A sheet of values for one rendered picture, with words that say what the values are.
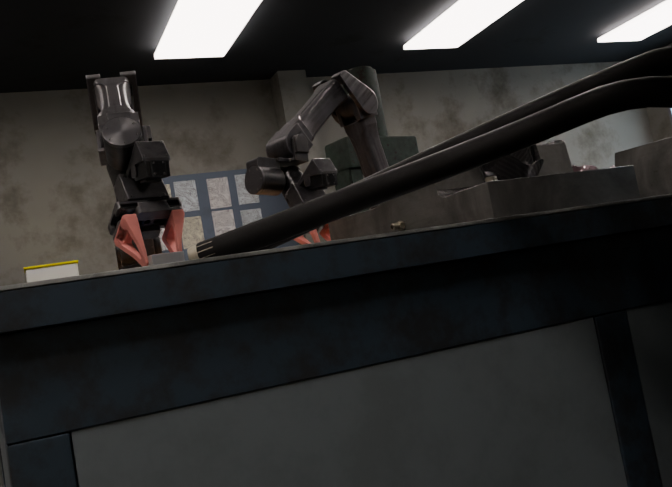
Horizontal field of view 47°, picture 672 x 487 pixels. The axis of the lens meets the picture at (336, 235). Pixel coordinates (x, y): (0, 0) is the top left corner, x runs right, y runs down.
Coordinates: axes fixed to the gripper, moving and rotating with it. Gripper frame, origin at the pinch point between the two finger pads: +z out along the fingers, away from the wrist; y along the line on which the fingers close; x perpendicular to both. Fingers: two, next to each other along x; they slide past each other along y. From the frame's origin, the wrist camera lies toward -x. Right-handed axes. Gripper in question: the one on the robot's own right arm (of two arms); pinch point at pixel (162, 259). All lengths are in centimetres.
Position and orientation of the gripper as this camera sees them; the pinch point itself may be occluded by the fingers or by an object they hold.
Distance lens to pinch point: 118.4
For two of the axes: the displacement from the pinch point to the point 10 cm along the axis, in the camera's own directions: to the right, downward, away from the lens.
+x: -3.9, 6.3, 6.8
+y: 8.2, -1.0, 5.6
